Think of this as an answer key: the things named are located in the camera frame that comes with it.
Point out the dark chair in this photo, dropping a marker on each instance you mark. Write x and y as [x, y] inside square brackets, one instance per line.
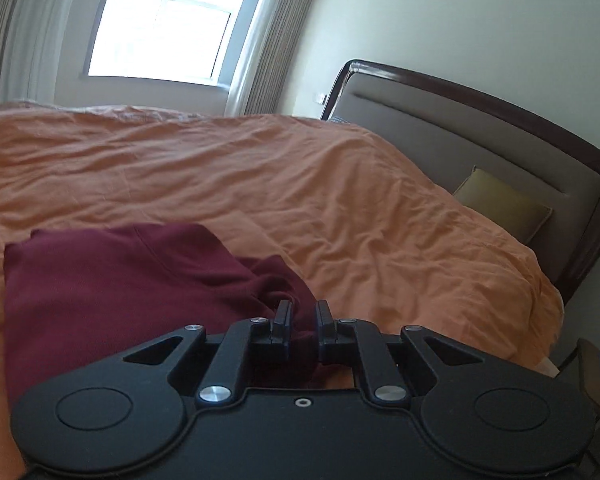
[597, 410]

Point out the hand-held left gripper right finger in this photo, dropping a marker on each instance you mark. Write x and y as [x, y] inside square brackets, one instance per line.
[322, 322]

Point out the wall switch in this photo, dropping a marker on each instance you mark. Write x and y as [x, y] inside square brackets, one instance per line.
[320, 96]

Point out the padded headboard with wooden frame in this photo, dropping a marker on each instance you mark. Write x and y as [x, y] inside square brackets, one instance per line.
[480, 125]

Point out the white-framed window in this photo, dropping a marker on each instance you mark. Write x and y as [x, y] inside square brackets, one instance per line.
[165, 20]

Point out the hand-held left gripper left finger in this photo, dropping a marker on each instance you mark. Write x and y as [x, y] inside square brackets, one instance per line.
[284, 322]

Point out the orange bed blanket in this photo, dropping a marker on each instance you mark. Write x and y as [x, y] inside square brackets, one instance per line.
[330, 200]

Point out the maroon garment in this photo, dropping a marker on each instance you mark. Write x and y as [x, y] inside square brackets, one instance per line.
[120, 280]

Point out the beige pleated curtain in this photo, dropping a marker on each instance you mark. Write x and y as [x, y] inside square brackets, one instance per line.
[20, 35]
[275, 45]

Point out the olive green pillow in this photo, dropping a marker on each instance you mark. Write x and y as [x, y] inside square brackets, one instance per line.
[505, 205]

